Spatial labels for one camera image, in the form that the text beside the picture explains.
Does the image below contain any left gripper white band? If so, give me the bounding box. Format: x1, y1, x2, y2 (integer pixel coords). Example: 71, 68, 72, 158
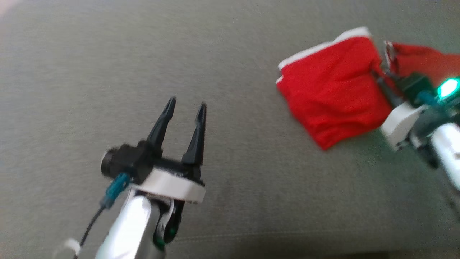
131, 96, 207, 204

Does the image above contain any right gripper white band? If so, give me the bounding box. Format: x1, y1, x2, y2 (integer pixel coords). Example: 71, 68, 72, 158
373, 40, 424, 151

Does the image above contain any red garment with white hem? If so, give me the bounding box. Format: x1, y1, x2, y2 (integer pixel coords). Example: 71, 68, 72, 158
276, 26, 394, 150

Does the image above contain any grey sofa seat cushion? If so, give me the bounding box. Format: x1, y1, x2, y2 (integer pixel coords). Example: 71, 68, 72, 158
0, 0, 460, 259

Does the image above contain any black cable with teal plug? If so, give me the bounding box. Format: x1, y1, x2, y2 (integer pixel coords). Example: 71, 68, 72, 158
74, 172, 130, 258

